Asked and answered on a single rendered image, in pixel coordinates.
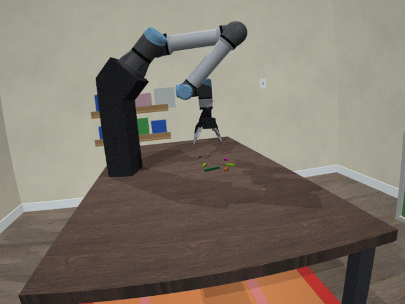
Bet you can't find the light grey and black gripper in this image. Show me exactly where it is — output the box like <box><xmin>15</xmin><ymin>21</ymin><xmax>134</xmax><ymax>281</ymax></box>
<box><xmin>194</xmin><ymin>106</ymin><xmax>221</xmax><ymax>145</ymax></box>

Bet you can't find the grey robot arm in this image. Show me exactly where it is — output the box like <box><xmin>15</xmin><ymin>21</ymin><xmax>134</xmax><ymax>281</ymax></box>
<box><xmin>118</xmin><ymin>21</ymin><xmax>247</xmax><ymax>108</ymax></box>

